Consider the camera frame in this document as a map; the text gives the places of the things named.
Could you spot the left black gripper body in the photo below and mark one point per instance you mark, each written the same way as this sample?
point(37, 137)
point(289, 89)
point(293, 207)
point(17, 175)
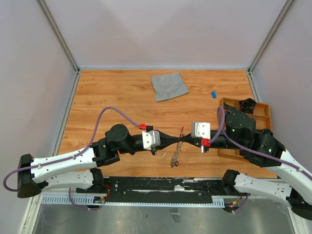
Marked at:
point(154, 149)

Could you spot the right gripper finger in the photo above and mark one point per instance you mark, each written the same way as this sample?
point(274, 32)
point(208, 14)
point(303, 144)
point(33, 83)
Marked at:
point(187, 138)
point(194, 143)

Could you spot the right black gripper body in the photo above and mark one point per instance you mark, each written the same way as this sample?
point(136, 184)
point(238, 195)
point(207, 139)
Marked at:
point(204, 146)

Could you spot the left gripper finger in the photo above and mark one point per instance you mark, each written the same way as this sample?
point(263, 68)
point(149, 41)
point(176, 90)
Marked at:
point(166, 143)
point(165, 138)

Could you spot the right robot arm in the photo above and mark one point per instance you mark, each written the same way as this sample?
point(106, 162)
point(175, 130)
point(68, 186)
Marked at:
point(237, 130)

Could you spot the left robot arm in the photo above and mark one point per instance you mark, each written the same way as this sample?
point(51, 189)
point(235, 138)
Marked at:
point(36, 174)

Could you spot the grey cloth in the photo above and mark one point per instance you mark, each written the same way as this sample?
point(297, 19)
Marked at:
point(168, 86)

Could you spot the wooden compartment tray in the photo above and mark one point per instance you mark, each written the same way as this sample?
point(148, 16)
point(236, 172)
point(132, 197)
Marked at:
point(258, 111)

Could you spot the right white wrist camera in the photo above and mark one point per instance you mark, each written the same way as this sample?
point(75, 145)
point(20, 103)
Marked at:
point(201, 130)

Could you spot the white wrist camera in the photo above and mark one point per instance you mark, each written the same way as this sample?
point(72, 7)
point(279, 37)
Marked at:
point(150, 139)
point(201, 130)

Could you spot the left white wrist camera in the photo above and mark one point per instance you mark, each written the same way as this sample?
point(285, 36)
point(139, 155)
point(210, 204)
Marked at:
point(150, 139)

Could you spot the black mounting rail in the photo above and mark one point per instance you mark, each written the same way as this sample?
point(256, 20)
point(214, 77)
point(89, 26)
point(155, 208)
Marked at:
point(168, 190)

